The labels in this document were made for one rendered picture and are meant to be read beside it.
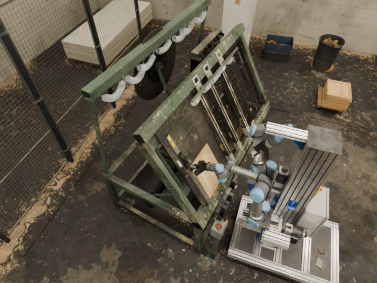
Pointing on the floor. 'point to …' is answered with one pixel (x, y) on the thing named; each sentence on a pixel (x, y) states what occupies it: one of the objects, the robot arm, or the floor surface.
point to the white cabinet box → (238, 16)
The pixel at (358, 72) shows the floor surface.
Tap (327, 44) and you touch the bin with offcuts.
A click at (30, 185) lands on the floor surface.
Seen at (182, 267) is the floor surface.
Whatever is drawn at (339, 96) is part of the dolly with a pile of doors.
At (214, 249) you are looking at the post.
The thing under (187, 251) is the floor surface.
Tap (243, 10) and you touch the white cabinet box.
